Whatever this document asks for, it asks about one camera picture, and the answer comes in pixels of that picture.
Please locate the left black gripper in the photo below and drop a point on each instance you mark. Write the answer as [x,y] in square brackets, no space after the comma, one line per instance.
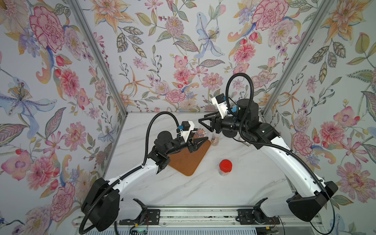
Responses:
[187,142]

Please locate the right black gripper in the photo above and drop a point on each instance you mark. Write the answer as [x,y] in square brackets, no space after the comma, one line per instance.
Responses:
[217,123]

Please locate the brown wooden tray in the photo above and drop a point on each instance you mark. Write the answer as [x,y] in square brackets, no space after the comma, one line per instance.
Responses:
[186,162]

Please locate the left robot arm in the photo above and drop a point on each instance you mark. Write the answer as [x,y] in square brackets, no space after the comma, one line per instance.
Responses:
[105,202]

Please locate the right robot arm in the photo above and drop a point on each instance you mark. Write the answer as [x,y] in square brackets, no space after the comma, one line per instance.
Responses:
[312,192]

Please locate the clear patterned lid jar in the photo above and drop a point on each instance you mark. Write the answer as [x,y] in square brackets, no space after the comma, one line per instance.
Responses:
[215,138]

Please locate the red lid jar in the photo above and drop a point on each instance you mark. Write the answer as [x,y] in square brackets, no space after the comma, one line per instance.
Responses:
[225,167]

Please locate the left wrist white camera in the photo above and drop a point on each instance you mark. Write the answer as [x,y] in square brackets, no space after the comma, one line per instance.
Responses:
[184,129]

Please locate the wrist white camera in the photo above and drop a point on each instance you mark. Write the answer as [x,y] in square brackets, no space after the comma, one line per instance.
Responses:
[184,129]
[221,104]

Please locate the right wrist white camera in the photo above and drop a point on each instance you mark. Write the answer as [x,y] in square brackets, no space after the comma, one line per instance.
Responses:
[221,104]

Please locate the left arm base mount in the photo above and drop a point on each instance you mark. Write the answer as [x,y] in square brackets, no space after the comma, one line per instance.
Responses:
[135,212]

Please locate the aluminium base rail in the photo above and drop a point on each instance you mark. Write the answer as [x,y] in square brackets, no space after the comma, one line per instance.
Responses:
[221,217]

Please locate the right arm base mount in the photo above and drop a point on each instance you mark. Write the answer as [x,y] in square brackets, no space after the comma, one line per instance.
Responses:
[255,216]

